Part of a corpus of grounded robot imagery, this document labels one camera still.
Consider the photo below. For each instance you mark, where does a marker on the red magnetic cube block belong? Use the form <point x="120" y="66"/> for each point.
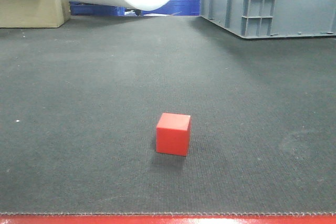
<point x="173" y="134"/>

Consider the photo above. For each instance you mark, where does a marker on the blue plastic bin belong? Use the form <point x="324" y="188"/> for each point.
<point x="172" y="7"/>

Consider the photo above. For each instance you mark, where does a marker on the grey plastic crate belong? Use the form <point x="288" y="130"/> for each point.
<point x="258" y="19"/>

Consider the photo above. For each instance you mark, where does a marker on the red tape strip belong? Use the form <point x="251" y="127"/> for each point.
<point x="165" y="219"/>

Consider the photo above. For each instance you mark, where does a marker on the brown cardboard box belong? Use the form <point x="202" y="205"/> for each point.
<point x="34" y="13"/>

